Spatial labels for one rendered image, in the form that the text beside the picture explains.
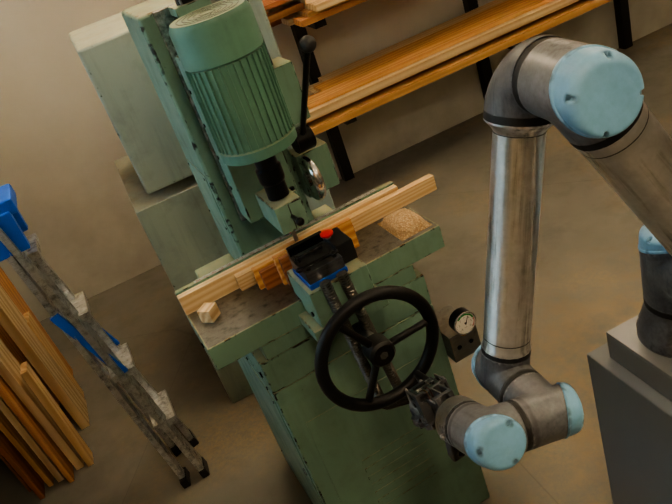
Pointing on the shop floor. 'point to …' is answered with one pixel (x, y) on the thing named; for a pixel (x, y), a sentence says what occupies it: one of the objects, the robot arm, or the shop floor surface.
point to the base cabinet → (367, 435)
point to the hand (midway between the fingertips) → (417, 402)
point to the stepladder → (28, 253)
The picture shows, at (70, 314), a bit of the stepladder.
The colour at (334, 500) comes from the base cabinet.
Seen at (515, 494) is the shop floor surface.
